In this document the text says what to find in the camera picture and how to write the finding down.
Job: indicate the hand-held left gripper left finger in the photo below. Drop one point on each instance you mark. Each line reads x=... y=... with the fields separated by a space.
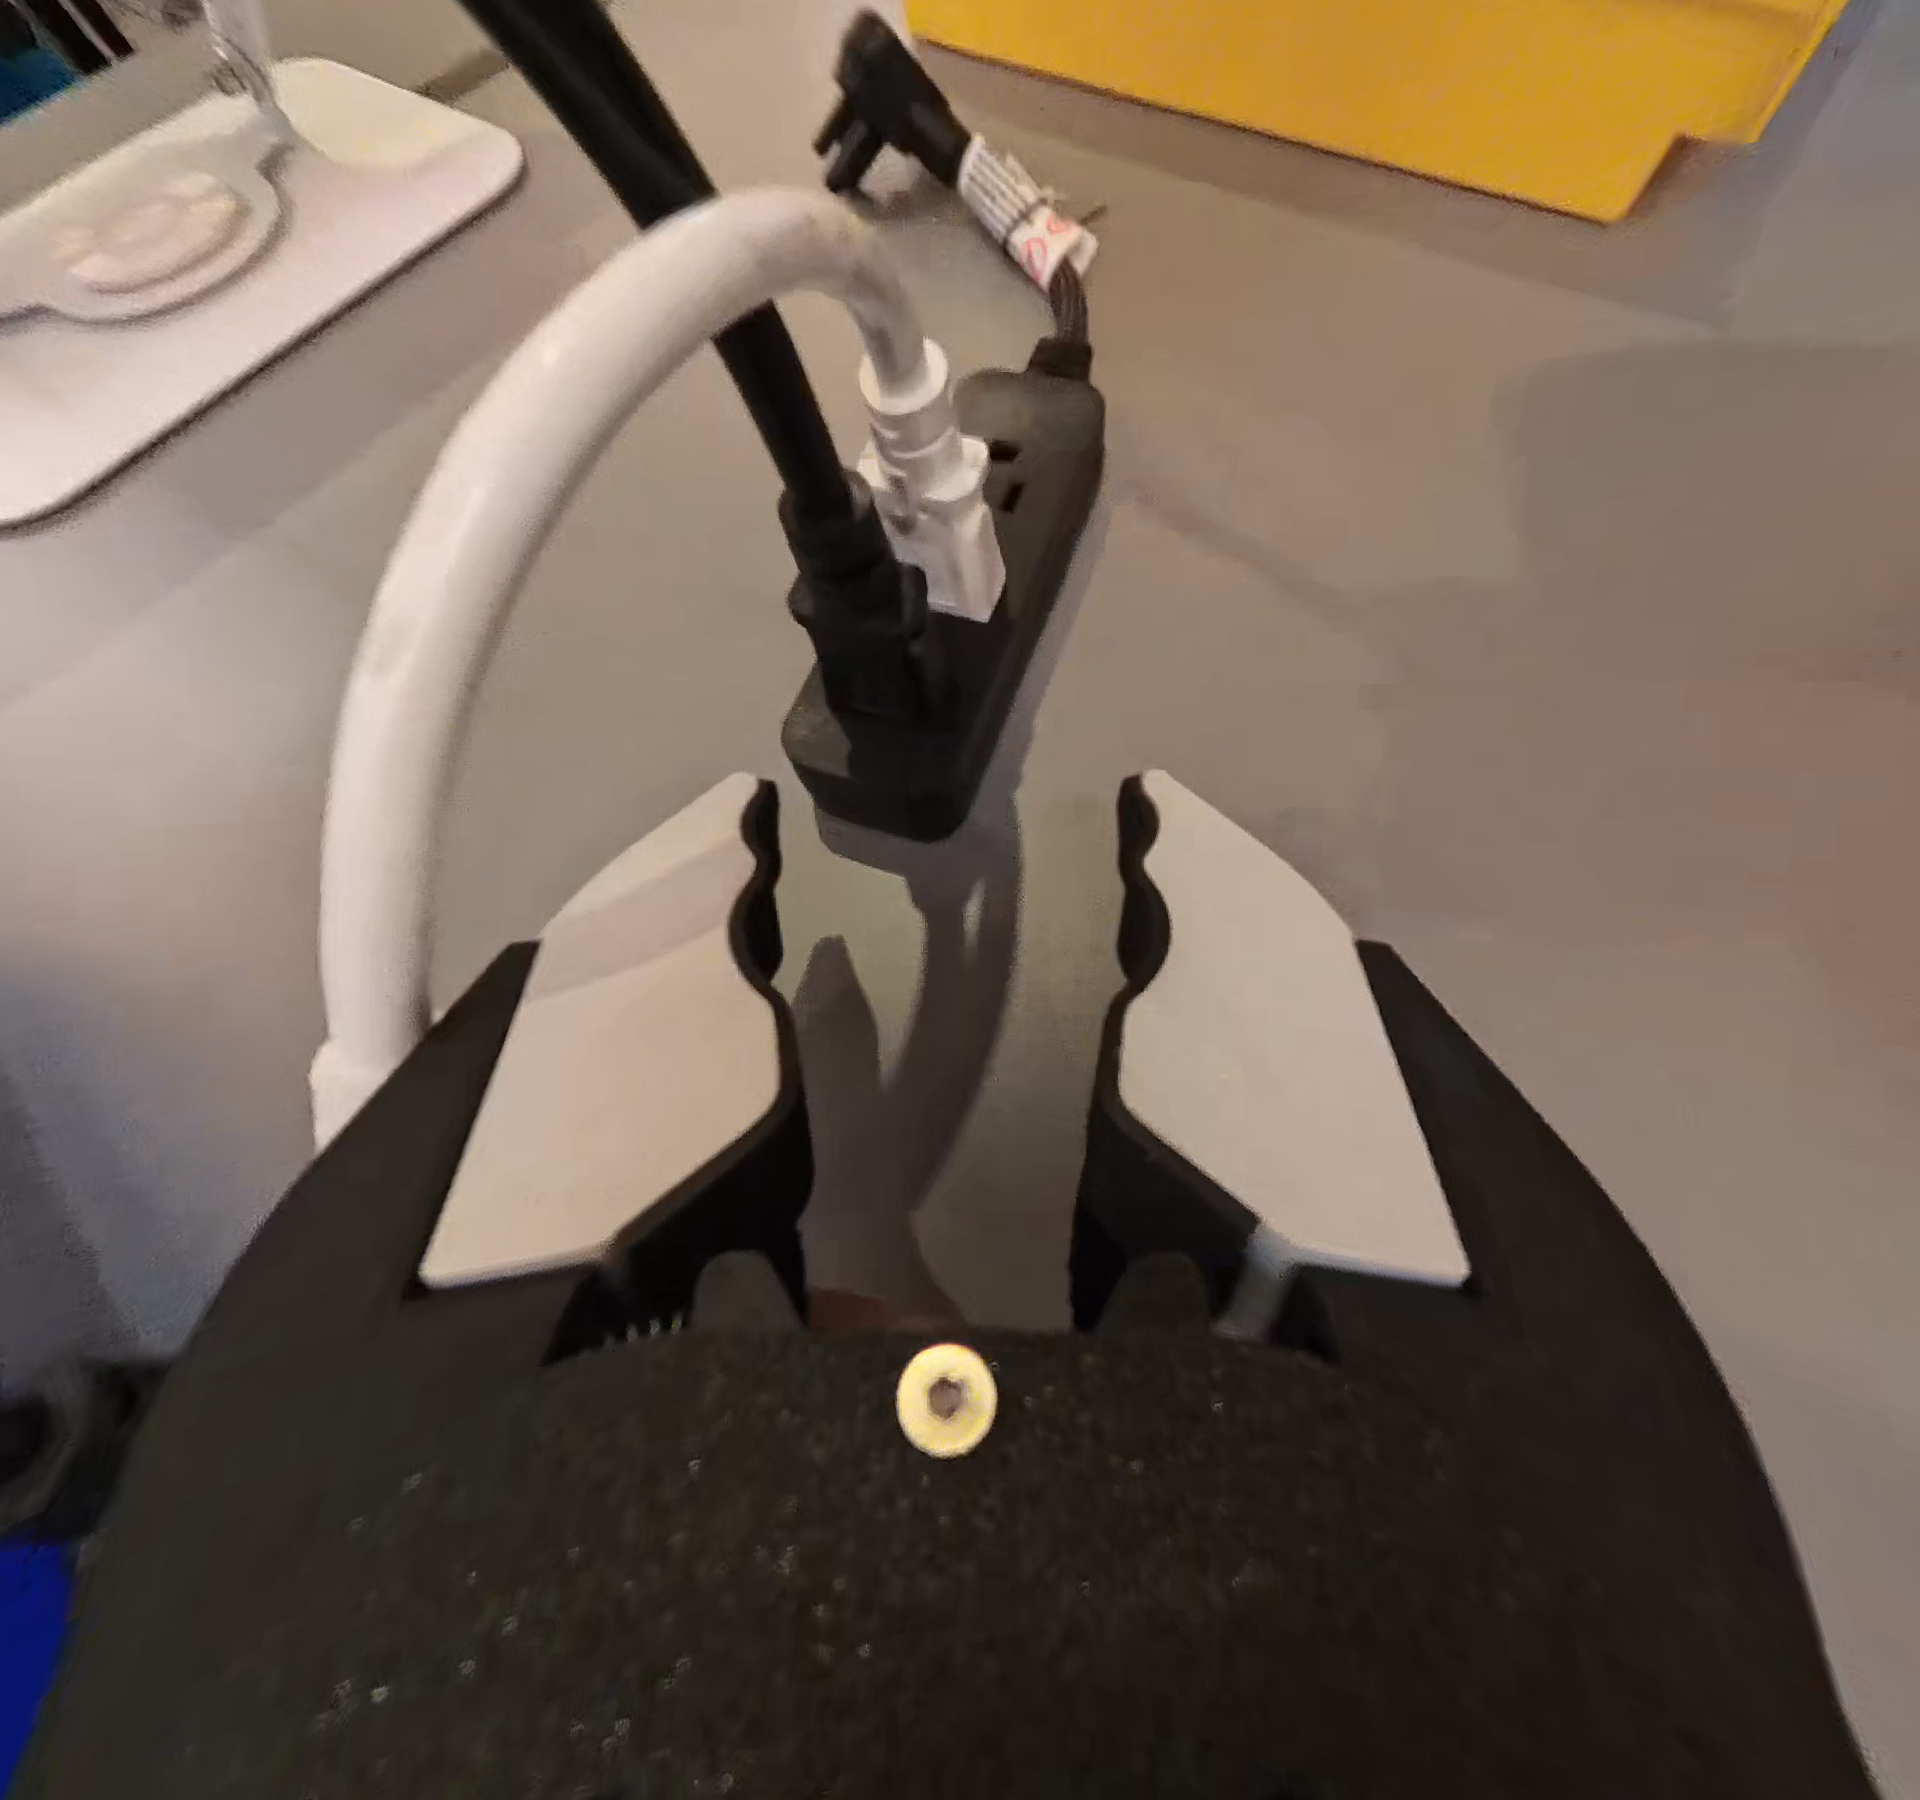
x=631 y=1081

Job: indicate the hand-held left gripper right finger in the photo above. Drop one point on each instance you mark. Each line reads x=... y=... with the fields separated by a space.
x=1274 y=1081

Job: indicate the black power strip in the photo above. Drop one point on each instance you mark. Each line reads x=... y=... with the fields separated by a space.
x=961 y=691

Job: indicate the yellow plastic bin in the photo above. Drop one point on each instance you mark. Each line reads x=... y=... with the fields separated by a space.
x=1351 y=14

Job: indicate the grey desk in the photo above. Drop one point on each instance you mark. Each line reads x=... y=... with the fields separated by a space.
x=1425 y=554

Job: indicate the white document stand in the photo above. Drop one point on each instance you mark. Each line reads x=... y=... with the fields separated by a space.
x=224 y=271

